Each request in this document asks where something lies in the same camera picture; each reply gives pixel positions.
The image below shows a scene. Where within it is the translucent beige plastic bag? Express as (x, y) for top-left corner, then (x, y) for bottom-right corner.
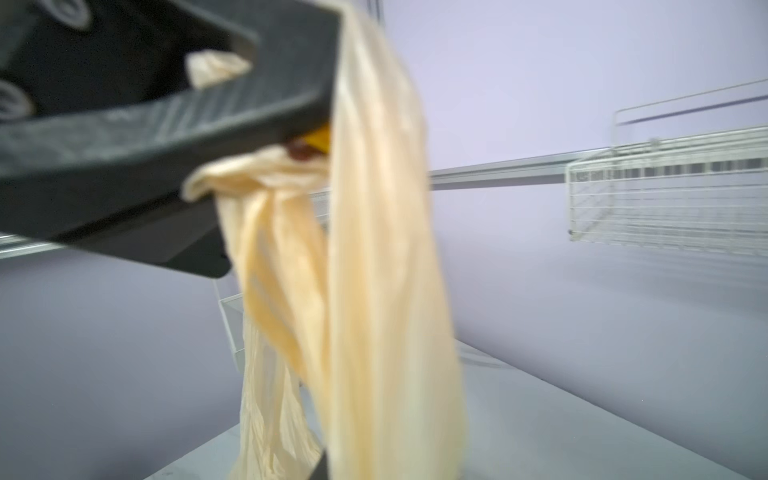
(181, 1), (466, 479)

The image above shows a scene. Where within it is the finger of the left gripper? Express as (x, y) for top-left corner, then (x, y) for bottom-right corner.
(59, 192), (231, 279)

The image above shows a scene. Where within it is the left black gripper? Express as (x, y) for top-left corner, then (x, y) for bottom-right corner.
(1, 1), (342, 240)

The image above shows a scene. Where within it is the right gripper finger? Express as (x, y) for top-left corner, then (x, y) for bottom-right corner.
(308, 452), (330, 480)

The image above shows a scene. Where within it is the white wire wall basket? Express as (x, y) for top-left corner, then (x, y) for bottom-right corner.
(565, 107), (767, 257)

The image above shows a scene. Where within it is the white lower mesh shelf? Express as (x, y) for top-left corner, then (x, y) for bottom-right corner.
(213, 280), (245, 374)

